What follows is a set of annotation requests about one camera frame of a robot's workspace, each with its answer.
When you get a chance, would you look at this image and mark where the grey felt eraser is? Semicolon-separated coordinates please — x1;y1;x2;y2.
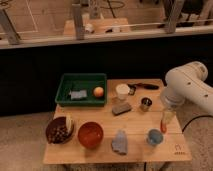
112;102;132;116

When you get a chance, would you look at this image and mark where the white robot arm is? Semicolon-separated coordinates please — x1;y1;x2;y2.
160;61;213;126

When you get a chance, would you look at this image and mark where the red bowl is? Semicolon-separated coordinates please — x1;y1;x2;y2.
78;122;104;149

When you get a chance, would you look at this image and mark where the brown bowl with nuts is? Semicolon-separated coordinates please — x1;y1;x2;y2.
46;117;74;144

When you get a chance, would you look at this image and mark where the metal cup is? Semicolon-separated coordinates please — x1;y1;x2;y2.
140;97;152;112

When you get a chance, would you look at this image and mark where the blue mug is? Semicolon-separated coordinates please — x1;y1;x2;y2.
147;129;163;146

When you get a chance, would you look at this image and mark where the white paper cup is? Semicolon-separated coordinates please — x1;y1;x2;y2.
116;84;130;100

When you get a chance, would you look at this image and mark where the crumpled blue cloth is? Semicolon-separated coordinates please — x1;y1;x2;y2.
111;130;128;155

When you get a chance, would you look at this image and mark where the orange peach fruit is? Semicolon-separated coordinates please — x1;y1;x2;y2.
93;87;104;98

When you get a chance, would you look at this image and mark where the blue sponge in tray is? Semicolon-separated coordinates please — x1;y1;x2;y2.
69;90;87;100

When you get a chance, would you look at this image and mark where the green plastic tray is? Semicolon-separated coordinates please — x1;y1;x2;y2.
55;73;107;107

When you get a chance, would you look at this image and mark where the black cable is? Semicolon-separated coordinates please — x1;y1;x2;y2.
181;115;213;133

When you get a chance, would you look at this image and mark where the black handled tool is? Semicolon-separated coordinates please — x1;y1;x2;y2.
127;83;159;95

